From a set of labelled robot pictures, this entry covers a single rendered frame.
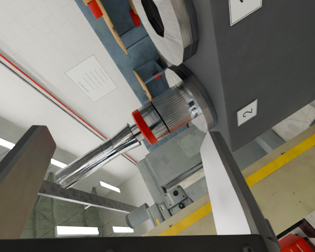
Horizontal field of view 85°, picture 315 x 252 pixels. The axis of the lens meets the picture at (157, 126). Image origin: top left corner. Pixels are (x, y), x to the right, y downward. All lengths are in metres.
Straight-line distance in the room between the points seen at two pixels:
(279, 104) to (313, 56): 0.05
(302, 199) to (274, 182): 0.17
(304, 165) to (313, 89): 1.37
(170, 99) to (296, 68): 0.12
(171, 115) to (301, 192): 1.41
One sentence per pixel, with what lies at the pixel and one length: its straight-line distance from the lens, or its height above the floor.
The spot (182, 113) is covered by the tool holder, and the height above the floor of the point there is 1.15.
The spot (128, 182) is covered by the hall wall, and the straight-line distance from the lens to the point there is 10.12.
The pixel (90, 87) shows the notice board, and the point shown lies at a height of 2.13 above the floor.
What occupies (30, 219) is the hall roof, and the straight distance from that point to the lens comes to 7.50.
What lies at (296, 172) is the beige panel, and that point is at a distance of 1.58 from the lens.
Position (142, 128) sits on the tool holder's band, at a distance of 0.18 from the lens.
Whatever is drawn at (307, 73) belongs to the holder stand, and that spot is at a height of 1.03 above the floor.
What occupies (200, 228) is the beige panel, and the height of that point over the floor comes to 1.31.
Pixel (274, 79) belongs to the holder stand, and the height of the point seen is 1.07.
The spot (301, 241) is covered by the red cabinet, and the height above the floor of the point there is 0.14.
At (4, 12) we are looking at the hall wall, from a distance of 4.57.
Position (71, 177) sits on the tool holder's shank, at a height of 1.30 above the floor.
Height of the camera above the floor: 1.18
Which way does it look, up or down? level
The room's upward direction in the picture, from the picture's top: 123 degrees counter-clockwise
